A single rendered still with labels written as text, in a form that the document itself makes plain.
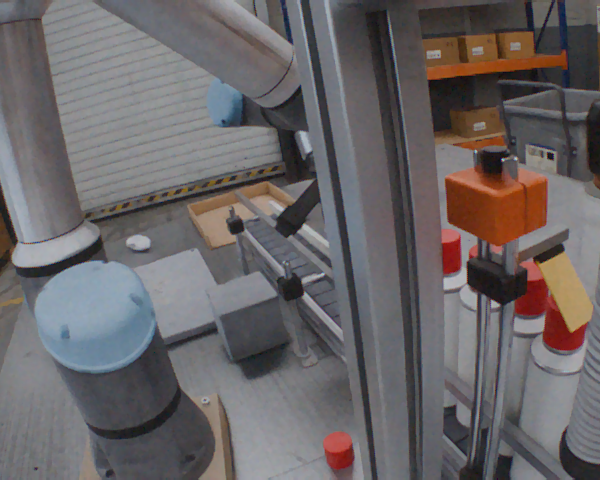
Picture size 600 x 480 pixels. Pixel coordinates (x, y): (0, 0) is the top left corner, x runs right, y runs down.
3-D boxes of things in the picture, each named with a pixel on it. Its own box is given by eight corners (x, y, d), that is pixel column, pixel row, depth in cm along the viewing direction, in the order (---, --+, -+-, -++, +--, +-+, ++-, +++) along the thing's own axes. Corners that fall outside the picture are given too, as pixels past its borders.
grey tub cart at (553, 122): (559, 194, 317) (557, 65, 279) (633, 214, 265) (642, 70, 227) (489, 232, 282) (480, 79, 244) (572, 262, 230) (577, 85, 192)
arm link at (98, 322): (98, 449, 39) (39, 337, 34) (62, 382, 49) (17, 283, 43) (199, 394, 46) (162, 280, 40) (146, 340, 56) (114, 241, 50)
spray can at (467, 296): (508, 407, 47) (522, 242, 39) (489, 438, 44) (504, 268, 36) (467, 394, 51) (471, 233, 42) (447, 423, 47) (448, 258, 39)
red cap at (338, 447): (352, 445, 53) (350, 428, 52) (356, 466, 50) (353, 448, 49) (325, 450, 53) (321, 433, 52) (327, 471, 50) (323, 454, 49)
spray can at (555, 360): (571, 483, 36) (617, 305, 28) (527, 506, 35) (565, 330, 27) (541, 448, 41) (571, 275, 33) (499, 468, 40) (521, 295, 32)
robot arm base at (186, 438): (224, 485, 46) (200, 425, 42) (94, 510, 43) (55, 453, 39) (207, 397, 59) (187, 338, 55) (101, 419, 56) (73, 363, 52)
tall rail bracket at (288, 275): (343, 347, 72) (328, 252, 65) (300, 364, 70) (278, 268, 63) (334, 337, 75) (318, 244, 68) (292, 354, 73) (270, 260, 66)
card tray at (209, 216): (307, 219, 123) (304, 205, 122) (210, 250, 116) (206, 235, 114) (269, 193, 150) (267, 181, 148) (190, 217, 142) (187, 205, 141)
